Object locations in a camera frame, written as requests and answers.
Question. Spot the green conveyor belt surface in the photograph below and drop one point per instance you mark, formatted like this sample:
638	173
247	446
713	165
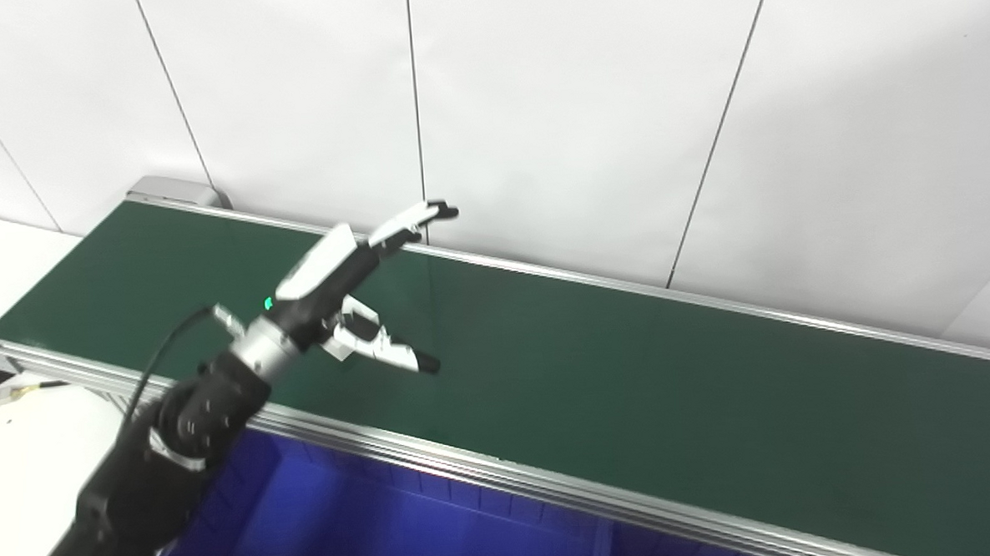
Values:
633	372

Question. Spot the blue plastic bin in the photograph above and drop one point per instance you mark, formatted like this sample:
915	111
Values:
347	527
691	553

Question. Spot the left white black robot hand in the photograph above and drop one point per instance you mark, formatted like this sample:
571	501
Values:
319	277

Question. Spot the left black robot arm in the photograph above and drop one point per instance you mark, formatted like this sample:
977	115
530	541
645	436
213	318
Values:
169	459

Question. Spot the green conveyor belt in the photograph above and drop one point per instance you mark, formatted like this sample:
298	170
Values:
385	450

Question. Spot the grey conveyor end housing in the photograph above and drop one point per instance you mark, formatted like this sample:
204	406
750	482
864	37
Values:
174	192

